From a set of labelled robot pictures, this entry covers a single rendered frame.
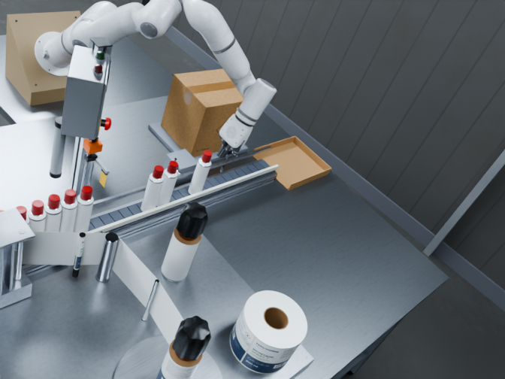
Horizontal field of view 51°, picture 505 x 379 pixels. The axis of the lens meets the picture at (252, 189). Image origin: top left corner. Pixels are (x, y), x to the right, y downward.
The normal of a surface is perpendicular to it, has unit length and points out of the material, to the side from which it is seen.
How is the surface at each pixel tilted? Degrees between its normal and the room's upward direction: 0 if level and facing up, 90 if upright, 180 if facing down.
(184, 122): 90
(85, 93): 90
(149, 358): 0
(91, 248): 90
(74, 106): 90
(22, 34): 44
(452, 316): 0
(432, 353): 0
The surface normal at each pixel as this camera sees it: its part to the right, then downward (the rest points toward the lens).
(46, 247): 0.23, 0.70
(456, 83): -0.65, 0.32
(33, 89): 0.68, -0.07
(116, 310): 0.32, -0.72
